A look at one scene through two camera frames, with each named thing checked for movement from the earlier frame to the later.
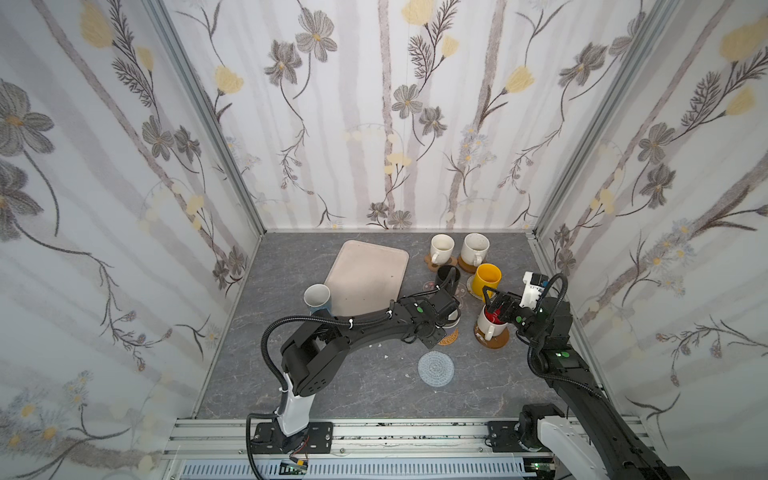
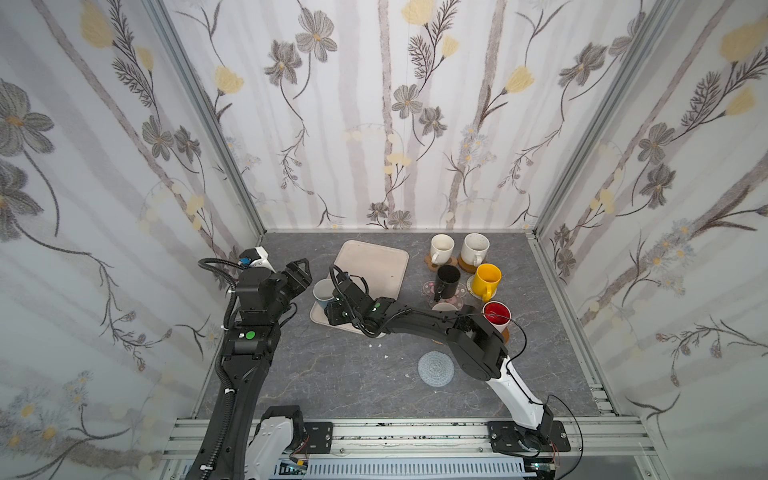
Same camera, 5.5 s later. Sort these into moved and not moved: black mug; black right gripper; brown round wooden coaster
Moved: black right gripper
Not moved: black mug; brown round wooden coaster
